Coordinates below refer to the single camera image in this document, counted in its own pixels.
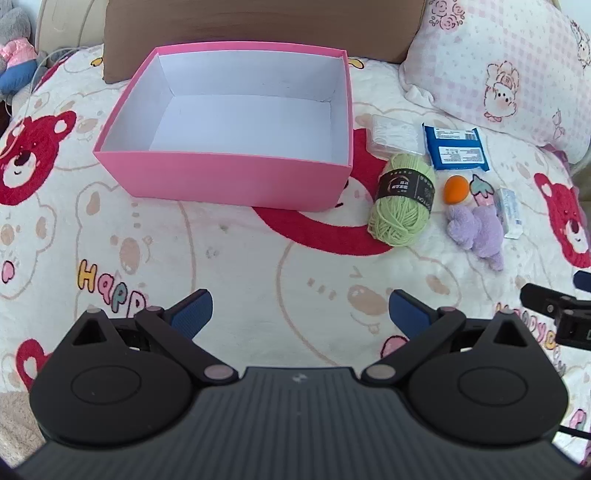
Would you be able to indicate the green yarn ball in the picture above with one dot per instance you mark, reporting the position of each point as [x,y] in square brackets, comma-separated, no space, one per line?
[397,221]

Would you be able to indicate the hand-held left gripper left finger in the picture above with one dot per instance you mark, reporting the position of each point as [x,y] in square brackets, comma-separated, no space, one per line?
[194,314]

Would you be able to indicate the grey plush rabbit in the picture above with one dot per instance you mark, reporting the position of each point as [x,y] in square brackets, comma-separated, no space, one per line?
[16,50]

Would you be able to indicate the blue wet wipes packet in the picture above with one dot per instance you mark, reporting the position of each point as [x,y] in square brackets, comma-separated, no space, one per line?
[455,154]

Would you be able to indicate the pink cardboard box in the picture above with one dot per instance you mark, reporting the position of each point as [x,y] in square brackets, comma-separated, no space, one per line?
[221,180]

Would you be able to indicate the orange ball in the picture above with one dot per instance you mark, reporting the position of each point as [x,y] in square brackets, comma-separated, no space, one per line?
[456,190]

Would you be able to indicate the pink checked pillow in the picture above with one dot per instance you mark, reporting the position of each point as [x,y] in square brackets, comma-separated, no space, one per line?
[508,55]

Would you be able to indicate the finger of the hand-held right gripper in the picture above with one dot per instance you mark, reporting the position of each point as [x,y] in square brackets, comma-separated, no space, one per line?
[584,280]
[540,295]

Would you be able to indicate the printed bear blanket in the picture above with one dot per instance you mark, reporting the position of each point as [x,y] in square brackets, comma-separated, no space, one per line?
[231,258]

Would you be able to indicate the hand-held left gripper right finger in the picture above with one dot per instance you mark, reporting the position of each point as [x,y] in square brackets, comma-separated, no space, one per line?
[408,314]

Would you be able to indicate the small white box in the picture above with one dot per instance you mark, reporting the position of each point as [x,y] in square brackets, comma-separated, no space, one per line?
[510,212]

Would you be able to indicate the cream headboard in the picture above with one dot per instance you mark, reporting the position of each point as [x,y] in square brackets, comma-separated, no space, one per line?
[69,23]

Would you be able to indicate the clear plastic box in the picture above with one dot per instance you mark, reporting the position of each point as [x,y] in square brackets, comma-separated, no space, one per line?
[392,134]

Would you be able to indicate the purple plush toy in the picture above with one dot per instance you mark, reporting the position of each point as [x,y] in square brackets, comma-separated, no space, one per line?
[480,230]

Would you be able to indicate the brown pillow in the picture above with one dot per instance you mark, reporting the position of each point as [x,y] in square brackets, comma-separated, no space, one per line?
[277,23]

